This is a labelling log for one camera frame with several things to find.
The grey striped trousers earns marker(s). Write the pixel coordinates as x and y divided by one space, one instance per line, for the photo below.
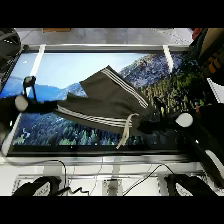
106 96

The heap of clothes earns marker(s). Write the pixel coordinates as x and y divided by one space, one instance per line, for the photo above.
208 60

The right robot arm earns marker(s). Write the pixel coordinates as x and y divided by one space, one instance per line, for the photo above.
184 120

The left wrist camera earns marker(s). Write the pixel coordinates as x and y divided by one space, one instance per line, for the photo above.
29 81

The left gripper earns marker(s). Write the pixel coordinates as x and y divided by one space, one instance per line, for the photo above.
45 107

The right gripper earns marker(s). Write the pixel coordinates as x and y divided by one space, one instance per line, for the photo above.
150 124

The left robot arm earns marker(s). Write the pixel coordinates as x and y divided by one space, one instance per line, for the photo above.
20 103

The silver frame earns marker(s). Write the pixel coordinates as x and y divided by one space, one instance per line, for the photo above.
113 170

